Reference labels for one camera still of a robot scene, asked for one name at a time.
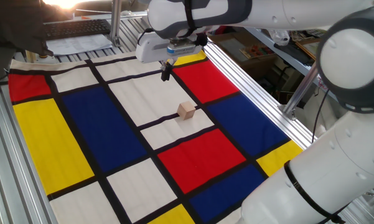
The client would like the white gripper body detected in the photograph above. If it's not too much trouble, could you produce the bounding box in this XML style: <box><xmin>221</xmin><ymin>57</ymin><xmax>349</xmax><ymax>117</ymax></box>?
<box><xmin>135</xmin><ymin>30</ymin><xmax>206</xmax><ymax>64</ymax></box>

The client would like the white paper sheet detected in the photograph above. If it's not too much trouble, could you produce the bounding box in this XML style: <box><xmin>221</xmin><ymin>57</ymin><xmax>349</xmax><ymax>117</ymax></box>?
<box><xmin>45</xmin><ymin>33</ymin><xmax>113</xmax><ymax>57</ymax></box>

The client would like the aluminium frame post with bracket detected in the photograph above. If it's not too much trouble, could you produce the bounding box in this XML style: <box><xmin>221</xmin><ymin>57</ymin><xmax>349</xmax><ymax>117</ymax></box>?
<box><xmin>281</xmin><ymin>62</ymin><xmax>320</xmax><ymax>121</ymax></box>

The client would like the dark jacket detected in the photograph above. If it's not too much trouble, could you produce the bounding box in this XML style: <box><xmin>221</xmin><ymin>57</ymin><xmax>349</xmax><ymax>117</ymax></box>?
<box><xmin>0</xmin><ymin>0</ymin><xmax>72</xmax><ymax>57</ymax></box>

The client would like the small wooden cube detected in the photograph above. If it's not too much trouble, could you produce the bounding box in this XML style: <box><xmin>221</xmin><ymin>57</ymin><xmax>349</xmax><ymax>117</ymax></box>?
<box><xmin>176</xmin><ymin>101</ymin><xmax>197</xmax><ymax>121</ymax></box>

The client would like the black keyboard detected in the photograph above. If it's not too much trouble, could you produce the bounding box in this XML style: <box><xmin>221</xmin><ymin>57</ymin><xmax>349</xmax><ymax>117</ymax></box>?
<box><xmin>44</xmin><ymin>19</ymin><xmax>112</xmax><ymax>41</ymax></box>

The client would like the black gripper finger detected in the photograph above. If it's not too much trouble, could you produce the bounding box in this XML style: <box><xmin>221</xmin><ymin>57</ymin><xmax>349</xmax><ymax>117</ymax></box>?
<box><xmin>160</xmin><ymin>62</ymin><xmax>169</xmax><ymax>83</ymax></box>
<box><xmin>166</xmin><ymin>58</ymin><xmax>175</xmax><ymax>80</ymax></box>

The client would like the aluminium upright post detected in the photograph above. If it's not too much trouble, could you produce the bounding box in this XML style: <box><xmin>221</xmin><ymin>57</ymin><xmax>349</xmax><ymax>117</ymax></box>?
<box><xmin>108</xmin><ymin>0</ymin><xmax>123</xmax><ymax>47</ymax></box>

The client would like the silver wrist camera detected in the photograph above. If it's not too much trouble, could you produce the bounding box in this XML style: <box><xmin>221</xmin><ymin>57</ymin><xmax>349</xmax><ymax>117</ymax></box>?
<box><xmin>166</xmin><ymin>42</ymin><xmax>203</xmax><ymax>56</ymax></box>

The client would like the Mondrian pattern cloth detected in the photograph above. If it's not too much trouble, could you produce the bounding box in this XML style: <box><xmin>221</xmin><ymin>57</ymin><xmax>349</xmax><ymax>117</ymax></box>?
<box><xmin>7</xmin><ymin>49</ymin><xmax>304</xmax><ymax>224</ymax></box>

